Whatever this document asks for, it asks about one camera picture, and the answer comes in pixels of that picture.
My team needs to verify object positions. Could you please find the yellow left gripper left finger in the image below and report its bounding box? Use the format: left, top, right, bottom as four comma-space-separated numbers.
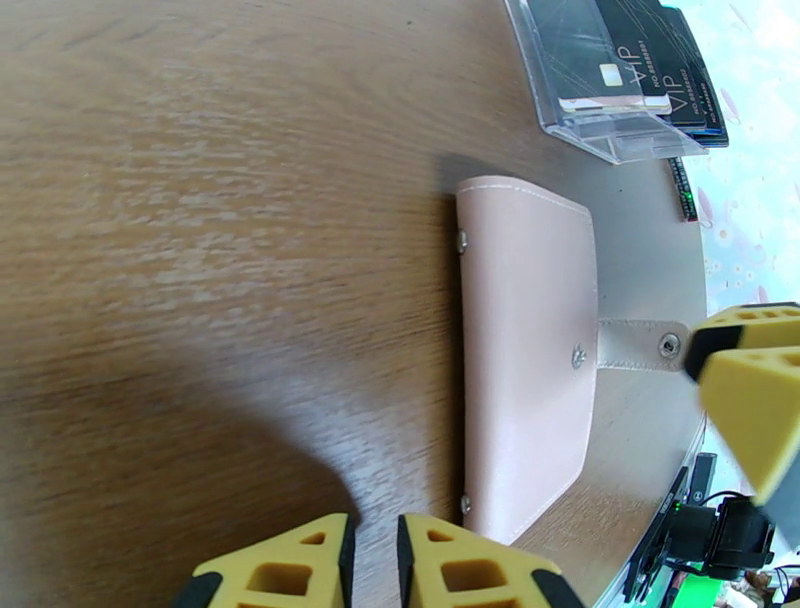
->
171, 513, 358, 608

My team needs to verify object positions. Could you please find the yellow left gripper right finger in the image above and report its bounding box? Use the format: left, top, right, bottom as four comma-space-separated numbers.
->
396, 513, 586, 608

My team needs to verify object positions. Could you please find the black VIP card gold chip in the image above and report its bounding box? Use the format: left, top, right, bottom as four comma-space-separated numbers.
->
527, 0, 673, 117

